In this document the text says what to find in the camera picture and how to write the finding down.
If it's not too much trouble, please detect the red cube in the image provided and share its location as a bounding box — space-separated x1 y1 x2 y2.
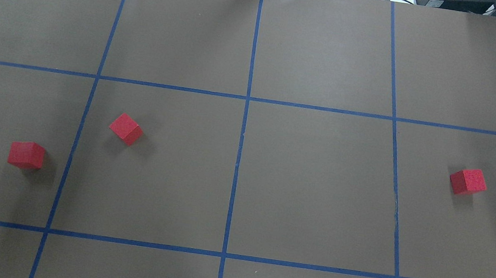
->
7 141 46 170
449 169 487 195
109 113 143 146

